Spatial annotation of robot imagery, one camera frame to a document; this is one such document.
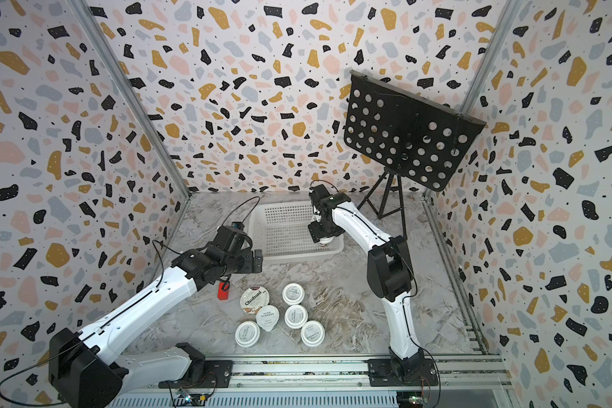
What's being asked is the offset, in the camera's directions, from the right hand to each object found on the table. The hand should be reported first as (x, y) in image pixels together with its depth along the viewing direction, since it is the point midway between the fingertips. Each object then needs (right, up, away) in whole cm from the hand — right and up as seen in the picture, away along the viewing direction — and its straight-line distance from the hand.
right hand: (323, 234), depth 95 cm
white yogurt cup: (-23, -28, -19) cm, 41 cm away
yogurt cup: (+1, -2, -4) cm, 5 cm away
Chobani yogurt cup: (-23, -20, -11) cm, 33 cm away
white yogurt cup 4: (-3, -28, -19) cm, 34 cm away
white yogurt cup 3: (-9, -25, -15) cm, 30 cm away
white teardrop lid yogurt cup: (-18, -25, -15) cm, 34 cm away
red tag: (-35, -19, -6) cm, 40 cm away
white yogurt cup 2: (-10, -19, -11) cm, 24 cm away
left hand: (-22, -6, -14) cm, 27 cm away
